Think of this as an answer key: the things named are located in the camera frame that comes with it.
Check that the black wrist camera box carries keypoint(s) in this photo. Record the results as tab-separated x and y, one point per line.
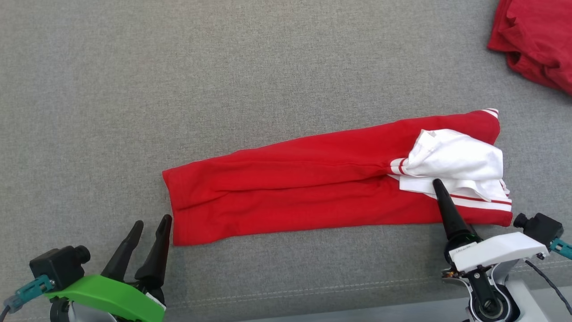
543	228
56	266

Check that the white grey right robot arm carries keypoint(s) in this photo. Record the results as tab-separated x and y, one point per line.
523	295

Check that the red white-striped shorts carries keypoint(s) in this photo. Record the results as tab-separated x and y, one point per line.
536	40

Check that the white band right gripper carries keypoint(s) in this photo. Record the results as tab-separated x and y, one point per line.
496	250

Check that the grey fabric sofa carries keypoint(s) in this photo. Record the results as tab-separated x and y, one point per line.
268	67

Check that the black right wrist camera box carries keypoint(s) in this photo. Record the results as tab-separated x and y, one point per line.
543	228

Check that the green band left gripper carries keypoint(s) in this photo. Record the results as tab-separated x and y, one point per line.
116	295

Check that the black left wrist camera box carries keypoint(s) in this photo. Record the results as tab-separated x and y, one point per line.
56	266

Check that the red white basketball jersey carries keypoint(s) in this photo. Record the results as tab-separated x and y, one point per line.
290	192

